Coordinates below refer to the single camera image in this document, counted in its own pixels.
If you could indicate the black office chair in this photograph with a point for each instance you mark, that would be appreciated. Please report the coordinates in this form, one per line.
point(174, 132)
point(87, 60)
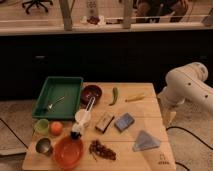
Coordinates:
point(28, 4)

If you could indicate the green chili pepper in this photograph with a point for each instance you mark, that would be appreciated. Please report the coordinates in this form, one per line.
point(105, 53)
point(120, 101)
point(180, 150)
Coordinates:
point(115, 96)

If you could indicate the brown wooden block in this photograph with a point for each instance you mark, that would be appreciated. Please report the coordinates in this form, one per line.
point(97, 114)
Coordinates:
point(104, 122)

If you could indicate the blue sponge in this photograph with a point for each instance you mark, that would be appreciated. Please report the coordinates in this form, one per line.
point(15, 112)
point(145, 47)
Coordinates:
point(124, 122)

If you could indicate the white bottle black cap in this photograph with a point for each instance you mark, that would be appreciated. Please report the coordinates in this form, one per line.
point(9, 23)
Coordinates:
point(77, 131)

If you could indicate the orange plastic bowl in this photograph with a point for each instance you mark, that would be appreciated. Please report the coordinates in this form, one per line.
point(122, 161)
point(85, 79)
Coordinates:
point(67, 153)

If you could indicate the dark purple bowl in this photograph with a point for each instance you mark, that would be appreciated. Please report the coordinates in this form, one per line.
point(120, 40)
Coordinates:
point(90, 91)

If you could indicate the person in background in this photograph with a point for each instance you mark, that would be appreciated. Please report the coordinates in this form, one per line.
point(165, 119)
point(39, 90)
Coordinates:
point(153, 9)

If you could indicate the green plastic tray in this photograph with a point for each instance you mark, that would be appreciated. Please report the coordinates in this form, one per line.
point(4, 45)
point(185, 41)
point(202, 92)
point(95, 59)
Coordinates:
point(53, 88)

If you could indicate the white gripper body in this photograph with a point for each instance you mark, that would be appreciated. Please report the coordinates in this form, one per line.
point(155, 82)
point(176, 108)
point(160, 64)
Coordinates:
point(168, 114)

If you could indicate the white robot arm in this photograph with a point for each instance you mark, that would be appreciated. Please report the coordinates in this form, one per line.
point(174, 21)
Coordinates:
point(185, 82)

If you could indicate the blue-grey towel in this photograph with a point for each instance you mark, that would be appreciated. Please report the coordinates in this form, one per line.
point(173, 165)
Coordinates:
point(145, 141)

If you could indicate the small green cup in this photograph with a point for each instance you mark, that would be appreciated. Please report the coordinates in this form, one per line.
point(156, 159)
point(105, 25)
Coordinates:
point(42, 126)

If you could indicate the small metal cup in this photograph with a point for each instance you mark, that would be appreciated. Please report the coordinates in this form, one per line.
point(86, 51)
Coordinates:
point(44, 146)

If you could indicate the orange fruit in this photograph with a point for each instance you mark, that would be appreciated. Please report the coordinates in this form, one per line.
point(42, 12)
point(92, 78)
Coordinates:
point(56, 128)

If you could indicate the bunch of dark grapes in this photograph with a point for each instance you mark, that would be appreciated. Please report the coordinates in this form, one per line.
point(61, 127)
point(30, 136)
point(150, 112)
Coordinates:
point(96, 147)

